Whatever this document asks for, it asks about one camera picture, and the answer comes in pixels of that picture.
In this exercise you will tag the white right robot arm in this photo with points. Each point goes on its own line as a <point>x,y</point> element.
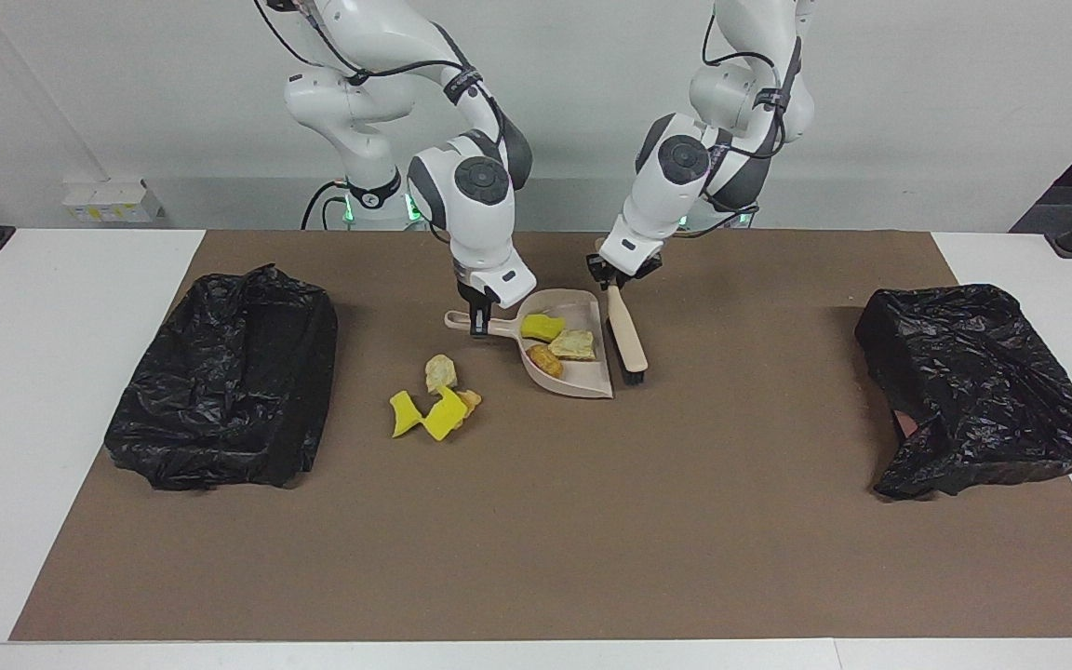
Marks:
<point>471,214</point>

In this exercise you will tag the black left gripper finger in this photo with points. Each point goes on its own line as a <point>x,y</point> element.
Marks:
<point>610,302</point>

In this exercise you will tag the yellow sponge piece with print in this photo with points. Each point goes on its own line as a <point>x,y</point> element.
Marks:
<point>443,421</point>

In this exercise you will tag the pale green foam chunk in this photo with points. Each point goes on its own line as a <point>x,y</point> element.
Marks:
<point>573,345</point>
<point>440,372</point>

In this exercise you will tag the brown table mat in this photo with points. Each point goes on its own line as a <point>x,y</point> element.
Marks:
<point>759,558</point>

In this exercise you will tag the small curved yellow sponge piece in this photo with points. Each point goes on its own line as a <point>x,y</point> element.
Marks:
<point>402,416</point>

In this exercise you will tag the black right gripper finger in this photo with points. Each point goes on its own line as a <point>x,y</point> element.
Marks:
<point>480,326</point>

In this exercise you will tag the black bagged bin pink spot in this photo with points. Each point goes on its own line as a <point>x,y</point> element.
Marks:
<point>973,391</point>

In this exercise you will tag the yellow sponge chunk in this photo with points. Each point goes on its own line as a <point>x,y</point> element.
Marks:
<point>542,328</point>

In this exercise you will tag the brown bread roll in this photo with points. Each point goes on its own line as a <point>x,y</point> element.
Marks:
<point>545,361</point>

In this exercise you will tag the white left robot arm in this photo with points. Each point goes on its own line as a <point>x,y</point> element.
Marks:
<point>676,186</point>

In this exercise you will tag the white wall socket box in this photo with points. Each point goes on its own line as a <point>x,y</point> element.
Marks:
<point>113,200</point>

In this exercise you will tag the brown bread crust piece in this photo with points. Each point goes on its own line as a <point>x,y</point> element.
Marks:
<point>471,401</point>

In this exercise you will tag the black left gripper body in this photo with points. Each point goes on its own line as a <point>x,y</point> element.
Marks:
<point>596,270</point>

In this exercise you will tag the black bag-lined trash bin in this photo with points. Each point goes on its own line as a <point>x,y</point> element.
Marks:
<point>220,391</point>

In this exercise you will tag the beige plastic dustpan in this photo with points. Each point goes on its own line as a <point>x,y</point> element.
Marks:
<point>587,377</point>

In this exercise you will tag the beige hand brush black bristles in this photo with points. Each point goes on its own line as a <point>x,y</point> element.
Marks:
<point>624,326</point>

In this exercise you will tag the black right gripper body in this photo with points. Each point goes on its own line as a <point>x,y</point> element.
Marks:
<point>483,296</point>

